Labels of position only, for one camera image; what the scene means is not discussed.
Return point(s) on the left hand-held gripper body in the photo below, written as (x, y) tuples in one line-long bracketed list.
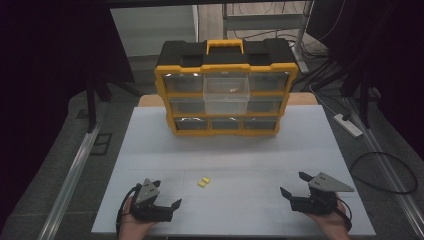
[(146, 195)]

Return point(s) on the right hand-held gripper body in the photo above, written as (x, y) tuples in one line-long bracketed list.
[(316, 201)]

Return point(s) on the small yellow plastic piece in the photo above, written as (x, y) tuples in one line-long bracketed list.
[(206, 180), (201, 184)]

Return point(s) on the clear plastic drawer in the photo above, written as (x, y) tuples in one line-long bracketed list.
[(226, 100)]

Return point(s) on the yellow black drawer organizer case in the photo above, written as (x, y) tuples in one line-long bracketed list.
[(226, 60)]

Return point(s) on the person's right hand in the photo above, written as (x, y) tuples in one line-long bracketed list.
[(333, 223)]

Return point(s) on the person's left hand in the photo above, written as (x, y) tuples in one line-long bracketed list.
[(131, 226)]

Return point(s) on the white power strip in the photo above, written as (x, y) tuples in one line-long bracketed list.
[(348, 126)]

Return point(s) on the black tripod stand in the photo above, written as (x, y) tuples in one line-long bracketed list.
[(365, 103), (91, 103)]

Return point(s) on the grey metal stand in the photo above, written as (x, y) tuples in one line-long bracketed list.
[(301, 43)]

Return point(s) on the dark curtain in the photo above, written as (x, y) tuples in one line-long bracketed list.
[(50, 66), (386, 50)]

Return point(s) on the metal floor rail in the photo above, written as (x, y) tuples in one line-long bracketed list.
[(70, 183), (386, 160)]

